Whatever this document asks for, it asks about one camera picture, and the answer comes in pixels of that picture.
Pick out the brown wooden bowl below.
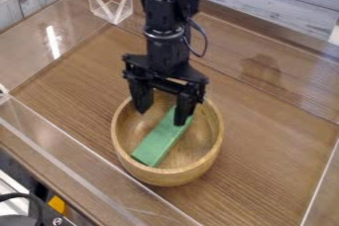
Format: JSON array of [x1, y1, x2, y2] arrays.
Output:
[[110, 92, 226, 186]]

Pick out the clear acrylic front wall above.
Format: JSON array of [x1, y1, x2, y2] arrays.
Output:
[[0, 85, 203, 226]]

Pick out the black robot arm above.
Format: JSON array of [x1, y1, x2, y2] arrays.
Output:
[[123, 0, 208, 126]]

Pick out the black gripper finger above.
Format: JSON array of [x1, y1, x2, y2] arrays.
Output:
[[174, 91, 198, 126], [128, 80, 154, 114]]

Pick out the yellow label on base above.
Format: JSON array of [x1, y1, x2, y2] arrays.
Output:
[[48, 195, 67, 215]]

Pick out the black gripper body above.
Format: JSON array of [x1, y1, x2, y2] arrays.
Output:
[[122, 28, 208, 103]]

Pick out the clear acrylic corner bracket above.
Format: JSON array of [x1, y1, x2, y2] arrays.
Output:
[[88, 0, 134, 25]]

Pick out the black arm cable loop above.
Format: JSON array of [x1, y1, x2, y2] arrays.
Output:
[[182, 19, 210, 58]]

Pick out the green rectangular block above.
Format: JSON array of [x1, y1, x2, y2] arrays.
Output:
[[130, 107, 194, 168]]

